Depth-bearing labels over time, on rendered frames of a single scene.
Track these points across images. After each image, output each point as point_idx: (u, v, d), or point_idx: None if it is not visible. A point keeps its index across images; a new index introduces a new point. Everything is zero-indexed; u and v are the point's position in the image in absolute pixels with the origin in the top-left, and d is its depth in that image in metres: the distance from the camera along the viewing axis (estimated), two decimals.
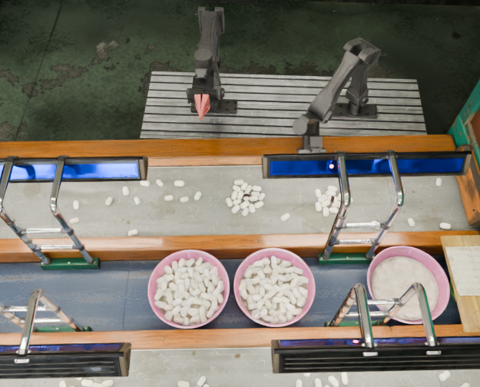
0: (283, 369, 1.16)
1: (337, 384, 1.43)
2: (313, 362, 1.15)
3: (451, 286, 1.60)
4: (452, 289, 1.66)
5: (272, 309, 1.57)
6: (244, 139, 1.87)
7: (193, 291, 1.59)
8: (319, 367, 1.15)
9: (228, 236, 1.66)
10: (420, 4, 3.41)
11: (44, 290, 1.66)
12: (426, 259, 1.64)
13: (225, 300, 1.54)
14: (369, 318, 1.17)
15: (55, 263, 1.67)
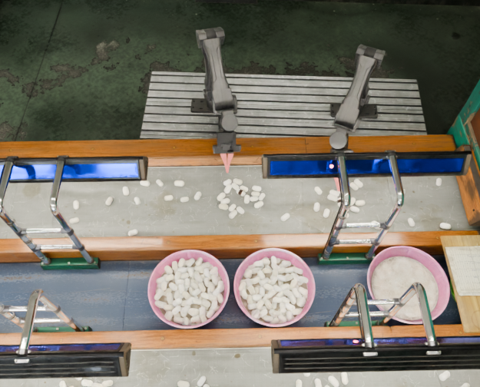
0: (283, 369, 1.16)
1: (337, 384, 1.43)
2: (313, 362, 1.15)
3: (451, 286, 1.60)
4: (452, 289, 1.66)
5: (272, 309, 1.57)
6: (244, 139, 1.87)
7: (193, 291, 1.59)
8: (319, 367, 1.15)
9: (228, 236, 1.66)
10: (420, 4, 3.41)
11: (44, 290, 1.66)
12: (426, 259, 1.64)
13: (225, 300, 1.54)
14: (369, 318, 1.17)
15: (55, 263, 1.67)
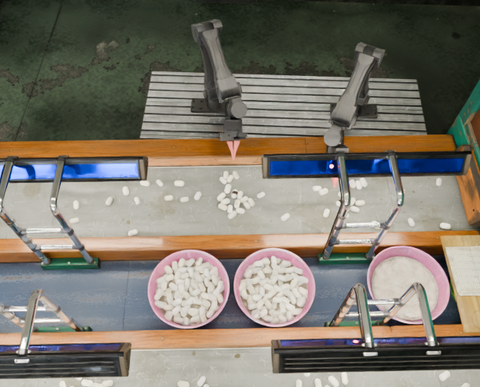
0: (283, 369, 1.16)
1: (337, 384, 1.43)
2: (313, 362, 1.15)
3: (451, 286, 1.60)
4: (452, 289, 1.66)
5: (272, 309, 1.57)
6: (244, 139, 1.87)
7: (193, 291, 1.59)
8: (319, 367, 1.15)
9: (228, 236, 1.66)
10: (420, 4, 3.41)
11: (44, 290, 1.66)
12: (426, 259, 1.64)
13: (225, 300, 1.54)
14: (369, 318, 1.17)
15: (55, 263, 1.67)
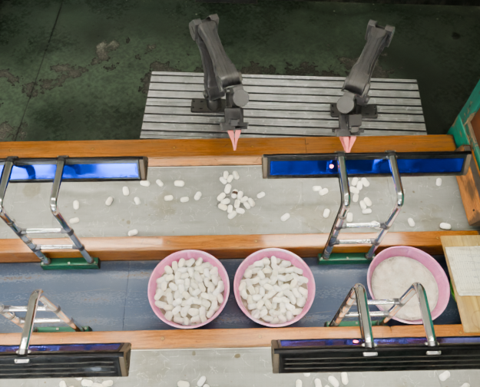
0: (283, 369, 1.16)
1: (337, 384, 1.43)
2: (313, 362, 1.15)
3: (451, 286, 1.60)
4: (452, 289, 1.66)
5: (272, 309, 1.57)
6: (244, 139, 1.87)
7: (193, 291, 1.59)
8: (319, 367, 1.15)
9: (228, 236, 1.66)
10: (420, 4, 3.41)
11: (44, 290, 1.66)
12: (426, 259, 1.64)
13: (225, 300, 1.54)
14: (369, 318, 1.17)
15: (55, 263, 1.67)
